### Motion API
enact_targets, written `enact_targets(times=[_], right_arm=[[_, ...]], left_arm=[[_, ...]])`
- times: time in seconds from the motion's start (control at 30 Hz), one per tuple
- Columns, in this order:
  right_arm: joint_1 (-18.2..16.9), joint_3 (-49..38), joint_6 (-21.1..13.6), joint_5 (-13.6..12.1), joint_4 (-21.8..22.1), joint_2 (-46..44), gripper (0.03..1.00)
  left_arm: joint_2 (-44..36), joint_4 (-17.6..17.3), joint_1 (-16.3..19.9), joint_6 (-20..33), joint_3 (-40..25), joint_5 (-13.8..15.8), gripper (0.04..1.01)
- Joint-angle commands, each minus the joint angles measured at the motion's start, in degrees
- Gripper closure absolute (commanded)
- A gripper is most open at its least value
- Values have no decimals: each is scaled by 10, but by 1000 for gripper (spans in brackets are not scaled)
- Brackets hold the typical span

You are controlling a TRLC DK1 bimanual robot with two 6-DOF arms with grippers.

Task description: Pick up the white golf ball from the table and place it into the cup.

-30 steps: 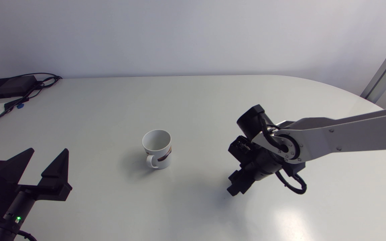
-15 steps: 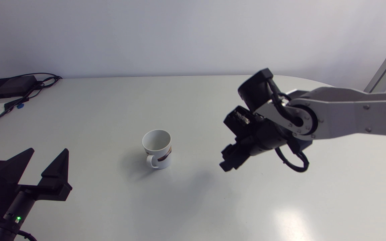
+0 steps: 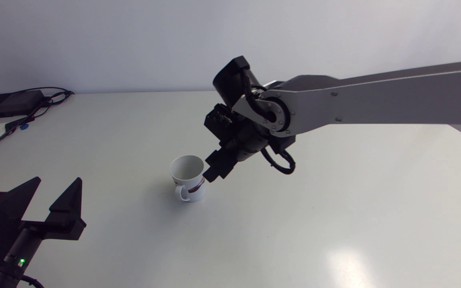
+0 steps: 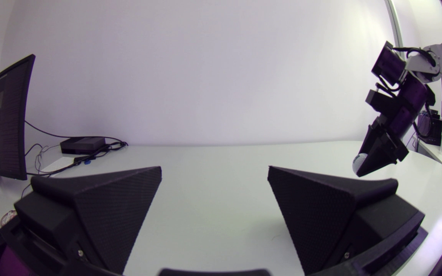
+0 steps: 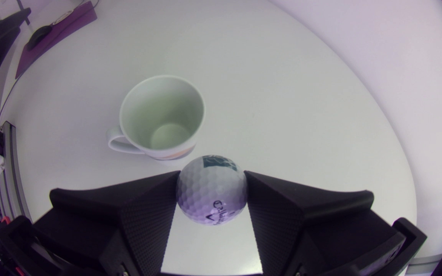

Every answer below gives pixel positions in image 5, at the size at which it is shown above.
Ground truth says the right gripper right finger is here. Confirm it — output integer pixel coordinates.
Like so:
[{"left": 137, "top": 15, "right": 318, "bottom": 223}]
[{"left": 245, "top": 171, "right": 406, "bottom": 276}]

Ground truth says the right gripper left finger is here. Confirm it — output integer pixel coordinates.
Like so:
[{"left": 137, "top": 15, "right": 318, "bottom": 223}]
[{"left": 33, "top": 171, "right": 180, "bottom": 276}]

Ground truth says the white golf ball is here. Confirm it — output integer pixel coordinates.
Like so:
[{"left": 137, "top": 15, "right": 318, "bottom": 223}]
[{"left": 176, "top": 155, "right": 248, "bottom": 225}]

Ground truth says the black computer mouse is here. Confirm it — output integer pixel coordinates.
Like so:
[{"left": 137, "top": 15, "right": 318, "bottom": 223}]
[{"left": 26, "top": 25, "right": 53, "bottom": 51}]

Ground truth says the dark mat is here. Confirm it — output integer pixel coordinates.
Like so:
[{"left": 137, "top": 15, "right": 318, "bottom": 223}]
[{"left": 15, "top": 1, "right": 98, "bottom": 79}]

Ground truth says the white mug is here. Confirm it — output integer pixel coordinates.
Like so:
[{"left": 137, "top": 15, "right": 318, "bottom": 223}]
[{"left": 107, "top": 75, "right": 206, "bottom": 161}]

